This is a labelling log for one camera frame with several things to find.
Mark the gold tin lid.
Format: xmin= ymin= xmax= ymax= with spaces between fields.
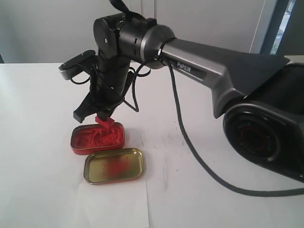
xmin=83 ymin=148 xmax=144 ymax=185

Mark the red stamp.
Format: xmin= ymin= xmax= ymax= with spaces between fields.
xmin=95 ymin=116 xmax=115 ymax=129

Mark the black cable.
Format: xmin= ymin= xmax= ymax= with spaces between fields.
xmin=123 ymin=57 xmax=304 ymax=198

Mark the white paper sheet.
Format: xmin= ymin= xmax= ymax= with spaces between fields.
xmin=73 ymin=179 xmax=150 ymax=228

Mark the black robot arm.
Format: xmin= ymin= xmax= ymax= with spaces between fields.
xmin=74 ymin=0 xmax=304 ymax=181

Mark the white cabinet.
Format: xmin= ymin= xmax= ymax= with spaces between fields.
xmin=0 ymin=0 xmax=276 ymax=63

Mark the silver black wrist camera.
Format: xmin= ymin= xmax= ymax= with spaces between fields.
xmin=58 ymin=50 xmax=95 ymax=80

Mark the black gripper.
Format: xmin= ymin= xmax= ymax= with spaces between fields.
xmin=73 ymin=56 xmax=132 ymax=123

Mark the red ink paste tin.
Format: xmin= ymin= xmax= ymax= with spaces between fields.
xmin=70 ymin=122 xmax=125 ymax=155

